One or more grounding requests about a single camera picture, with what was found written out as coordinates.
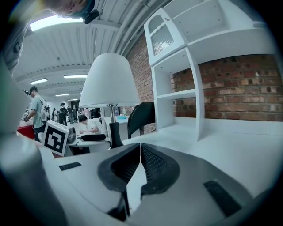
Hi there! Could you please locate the person's grey sweatshirt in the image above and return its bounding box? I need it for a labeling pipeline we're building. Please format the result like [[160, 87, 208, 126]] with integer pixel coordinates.
[[0, 12, 32, 72]]

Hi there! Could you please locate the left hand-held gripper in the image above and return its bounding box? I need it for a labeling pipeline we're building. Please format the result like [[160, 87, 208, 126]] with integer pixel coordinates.
[[42, 120, 107, 156]]

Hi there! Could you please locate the white lamp shade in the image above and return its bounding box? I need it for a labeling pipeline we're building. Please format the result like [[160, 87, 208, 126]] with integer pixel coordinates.
[[78, 53, 141, 150]]

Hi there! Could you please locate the white desk with hutch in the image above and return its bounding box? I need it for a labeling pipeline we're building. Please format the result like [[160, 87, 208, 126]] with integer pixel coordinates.
[[121, 0, 283, 199]]

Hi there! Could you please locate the white ribbed glass cabinet door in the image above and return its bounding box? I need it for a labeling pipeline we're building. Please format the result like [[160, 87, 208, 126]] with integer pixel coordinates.
[[143, 7, 188, 67]]

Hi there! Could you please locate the red box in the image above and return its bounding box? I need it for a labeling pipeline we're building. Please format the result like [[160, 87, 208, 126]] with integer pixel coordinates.
[[17, 125, 36, 140]]

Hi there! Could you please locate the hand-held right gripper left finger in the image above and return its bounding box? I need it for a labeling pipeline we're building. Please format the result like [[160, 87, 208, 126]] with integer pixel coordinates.
[[97, 143, 142, 222]]

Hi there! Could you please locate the black chair back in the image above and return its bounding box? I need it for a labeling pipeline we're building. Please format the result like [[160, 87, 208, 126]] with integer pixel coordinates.
[[127, 102, 156, 140]]

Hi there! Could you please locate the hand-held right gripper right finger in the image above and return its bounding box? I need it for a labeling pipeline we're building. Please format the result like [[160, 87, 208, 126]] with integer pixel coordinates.
[[140, 143, 180, 201]]

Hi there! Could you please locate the person's head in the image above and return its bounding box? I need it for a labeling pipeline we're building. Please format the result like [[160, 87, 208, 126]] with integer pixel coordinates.
[[45, 0, 96, 19]]

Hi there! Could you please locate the black head camera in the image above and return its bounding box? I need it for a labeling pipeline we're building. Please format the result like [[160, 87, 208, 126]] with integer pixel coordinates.
[[84, 9, 100, 25]]

